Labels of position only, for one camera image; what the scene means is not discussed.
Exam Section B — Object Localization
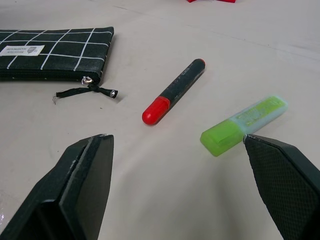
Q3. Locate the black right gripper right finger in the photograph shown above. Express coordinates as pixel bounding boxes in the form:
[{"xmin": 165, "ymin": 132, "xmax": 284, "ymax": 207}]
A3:
[{"xmin": 242, "ymin": 133, "xmax": 320, "ymax": 240}]

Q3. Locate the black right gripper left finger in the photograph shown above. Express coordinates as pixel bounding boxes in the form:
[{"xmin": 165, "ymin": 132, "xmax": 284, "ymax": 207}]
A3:
[{"xmin": 0, "ymin": 133, "xmax": 115, "ymax": 240}]

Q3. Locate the black white-grid pencil case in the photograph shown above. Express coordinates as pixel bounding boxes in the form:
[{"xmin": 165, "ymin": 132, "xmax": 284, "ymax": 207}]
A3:
[{"xmin": 0, "ymin": 26, "xmax": 119, "ymax": 105}]

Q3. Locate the green highlighter pen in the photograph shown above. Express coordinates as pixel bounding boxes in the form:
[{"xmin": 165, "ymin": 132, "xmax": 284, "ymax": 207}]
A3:
[{"xmin": 200, "ymin": 95, "xmax": 289, "ymax": 158}]

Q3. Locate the black marker with red cap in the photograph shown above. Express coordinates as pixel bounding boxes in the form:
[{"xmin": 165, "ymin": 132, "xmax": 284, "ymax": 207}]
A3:
[{"xmin": 141, "ymin": 58, "xmax": 207, "ymax": 126}]

